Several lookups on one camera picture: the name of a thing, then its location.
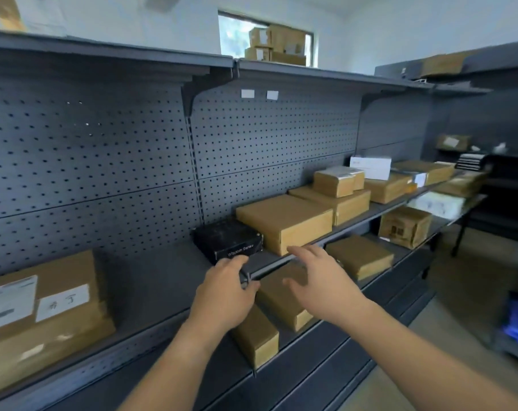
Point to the person's left hand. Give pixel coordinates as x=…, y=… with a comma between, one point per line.
x=224, y=299

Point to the person's right hand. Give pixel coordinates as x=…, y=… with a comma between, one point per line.
x=331, y=295

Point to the printed brown carton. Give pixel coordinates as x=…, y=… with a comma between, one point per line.
x=406, y=228

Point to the brown labelled parcel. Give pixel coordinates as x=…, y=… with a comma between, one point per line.
x=70, y=338

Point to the brown box white label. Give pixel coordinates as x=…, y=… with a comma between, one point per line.
x=453, y=142

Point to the grey metal pegboard shelf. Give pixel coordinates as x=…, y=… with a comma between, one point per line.
x=92, y=145

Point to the person's right forearm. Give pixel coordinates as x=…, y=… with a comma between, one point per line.
x=434, y=363

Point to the person's left forearm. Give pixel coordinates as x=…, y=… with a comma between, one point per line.
x=169, y=376

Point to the white plastic parcel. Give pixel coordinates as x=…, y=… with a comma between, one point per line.
x=436, y=205

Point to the striped black white item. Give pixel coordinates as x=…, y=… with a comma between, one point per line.
x=470, y=161

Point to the white sticker label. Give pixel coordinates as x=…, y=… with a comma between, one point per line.
x=247, y=94
x=272, y=95

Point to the large cardboard carton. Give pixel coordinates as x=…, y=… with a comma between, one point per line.
x=289, y=59
x=288, y=40

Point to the small labelled cardboard carton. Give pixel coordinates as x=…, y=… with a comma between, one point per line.
x=259, y=37
x=258, y=54

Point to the cardboard boxes at window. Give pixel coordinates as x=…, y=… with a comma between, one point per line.
x=233, y=38

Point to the cardboard-covered window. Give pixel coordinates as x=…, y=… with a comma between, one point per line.
x=8, y=12

